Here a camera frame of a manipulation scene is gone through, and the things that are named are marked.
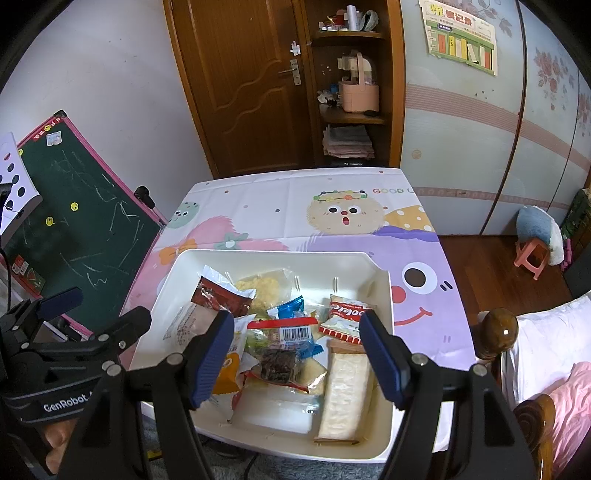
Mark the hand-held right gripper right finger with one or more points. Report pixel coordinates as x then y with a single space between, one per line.
385 364

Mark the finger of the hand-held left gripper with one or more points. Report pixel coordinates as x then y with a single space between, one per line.
124 327
60 301

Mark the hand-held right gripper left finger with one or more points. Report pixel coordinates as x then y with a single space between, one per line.
212 360

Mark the orange snack packet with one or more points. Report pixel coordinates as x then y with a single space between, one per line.
231 371

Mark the clear printed snack bag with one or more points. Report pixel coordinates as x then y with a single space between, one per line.
184 323

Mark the pale wafer pack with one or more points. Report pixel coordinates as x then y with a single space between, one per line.
344 397

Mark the red white cookie packet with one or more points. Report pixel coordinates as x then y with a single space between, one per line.
344 318

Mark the small dark brown snack packet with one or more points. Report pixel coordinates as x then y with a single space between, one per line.
217 295

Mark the yellow puff snack bag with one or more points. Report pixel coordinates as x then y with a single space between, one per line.
265 286

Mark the blue candy packet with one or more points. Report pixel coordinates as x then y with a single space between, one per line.
291 308

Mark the white plastic tray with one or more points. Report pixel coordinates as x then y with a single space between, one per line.
277 263

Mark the person's left hand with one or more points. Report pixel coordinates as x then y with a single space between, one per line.
60 436

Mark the pink framed green chalkboard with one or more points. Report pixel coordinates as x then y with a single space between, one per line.
83 221

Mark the black easel knob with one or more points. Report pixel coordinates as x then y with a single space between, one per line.
145 196

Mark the white dotted board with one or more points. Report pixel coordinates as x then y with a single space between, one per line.
11 170

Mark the white bed sheet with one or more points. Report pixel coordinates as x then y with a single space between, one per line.
554 341

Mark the cartoon printed tablecloth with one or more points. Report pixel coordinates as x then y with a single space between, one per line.
277 198

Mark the pink plastic stool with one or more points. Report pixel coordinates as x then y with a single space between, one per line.
531 258

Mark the pink blanket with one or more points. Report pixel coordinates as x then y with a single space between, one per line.
572 406

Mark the black bag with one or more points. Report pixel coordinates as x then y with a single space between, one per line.
351 162

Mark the white cloth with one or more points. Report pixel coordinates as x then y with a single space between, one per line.
556 244

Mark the floral sliding wardrobe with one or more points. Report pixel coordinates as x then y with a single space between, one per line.
461 152

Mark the stack of folded papers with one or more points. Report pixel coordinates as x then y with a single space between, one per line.
346 141

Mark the green printed box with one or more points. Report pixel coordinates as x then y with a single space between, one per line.
575 217

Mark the wooden door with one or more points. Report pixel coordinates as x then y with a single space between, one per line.
240 92

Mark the wooden corner shelf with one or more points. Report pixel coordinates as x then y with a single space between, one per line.
392 92

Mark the pink basket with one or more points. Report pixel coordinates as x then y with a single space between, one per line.
360 92

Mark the small dark figurines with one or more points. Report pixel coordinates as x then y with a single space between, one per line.
325 97

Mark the white door latch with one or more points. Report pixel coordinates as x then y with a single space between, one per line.
294 47

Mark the row of toiletry bottles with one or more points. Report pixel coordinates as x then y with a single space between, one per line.
351 18

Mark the wooden bed frame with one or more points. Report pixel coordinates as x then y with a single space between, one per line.
501 332

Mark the wall poster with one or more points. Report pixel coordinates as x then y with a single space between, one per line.
461 37

